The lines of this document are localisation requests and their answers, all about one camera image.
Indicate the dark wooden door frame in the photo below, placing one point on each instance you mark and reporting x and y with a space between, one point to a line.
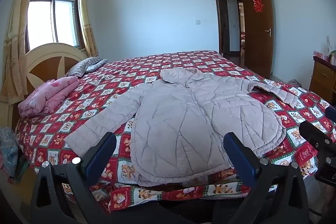
215 16

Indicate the brown wooden door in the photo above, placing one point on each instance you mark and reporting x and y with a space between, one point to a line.
257 43

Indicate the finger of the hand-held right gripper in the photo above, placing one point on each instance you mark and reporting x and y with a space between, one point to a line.
331 111
312 134

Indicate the wooden cabinet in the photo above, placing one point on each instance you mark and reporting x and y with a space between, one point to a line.
321 77

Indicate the grey patterned pillow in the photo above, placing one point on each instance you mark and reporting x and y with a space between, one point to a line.
99 64

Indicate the pale grey quilted jacket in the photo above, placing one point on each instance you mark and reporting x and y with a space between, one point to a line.
183 121

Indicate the dark hallway door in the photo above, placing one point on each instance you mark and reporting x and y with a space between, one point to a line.
223 24

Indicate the cream and brown headboard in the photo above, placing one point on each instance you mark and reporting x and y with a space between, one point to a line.
47 64

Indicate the striped pillow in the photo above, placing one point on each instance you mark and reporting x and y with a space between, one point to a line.
81 66

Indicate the pink box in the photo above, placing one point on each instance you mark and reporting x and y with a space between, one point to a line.
319 54

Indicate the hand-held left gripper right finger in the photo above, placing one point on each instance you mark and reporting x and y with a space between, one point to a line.
241 163

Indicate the red printed bedspread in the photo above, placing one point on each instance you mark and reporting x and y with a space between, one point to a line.
105 77

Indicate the red paper door decoration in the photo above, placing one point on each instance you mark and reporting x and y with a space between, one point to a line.
258 5

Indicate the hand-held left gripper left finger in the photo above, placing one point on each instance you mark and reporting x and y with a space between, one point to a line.
101 158

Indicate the blue and white bag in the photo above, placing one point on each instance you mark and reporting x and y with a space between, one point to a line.
8 145

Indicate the pink folded quilt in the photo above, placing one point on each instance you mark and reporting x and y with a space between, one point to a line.
47 98

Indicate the white wall socket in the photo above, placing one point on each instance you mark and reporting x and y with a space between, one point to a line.
328 39

